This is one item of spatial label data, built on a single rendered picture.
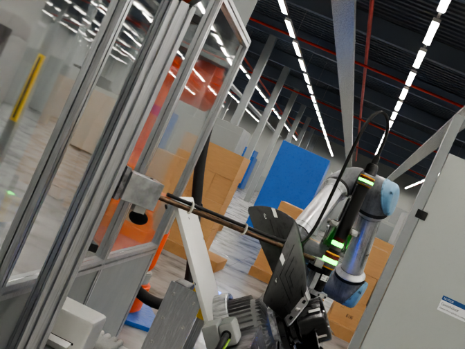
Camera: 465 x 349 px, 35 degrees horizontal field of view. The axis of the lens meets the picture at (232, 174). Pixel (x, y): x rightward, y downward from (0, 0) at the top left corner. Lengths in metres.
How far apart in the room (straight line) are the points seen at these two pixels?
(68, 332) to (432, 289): 2.37
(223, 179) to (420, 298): 6.41
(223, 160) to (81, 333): 8.18
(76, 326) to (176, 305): 0.27
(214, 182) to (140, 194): 8.34
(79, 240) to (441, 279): 2.54
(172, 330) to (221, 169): 8.14
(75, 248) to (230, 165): 8.34
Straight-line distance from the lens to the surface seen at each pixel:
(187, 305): 2.00
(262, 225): 2.10
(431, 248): 3.96
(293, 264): 1.84
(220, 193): 10.10
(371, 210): 2.64
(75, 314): 2.03
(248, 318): 1.99
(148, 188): 1.80
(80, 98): 1.80
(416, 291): 3.98
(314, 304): 2.02
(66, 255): 1.79
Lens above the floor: 1.51
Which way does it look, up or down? 1 degrees down
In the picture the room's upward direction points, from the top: 24 degrees clockwise
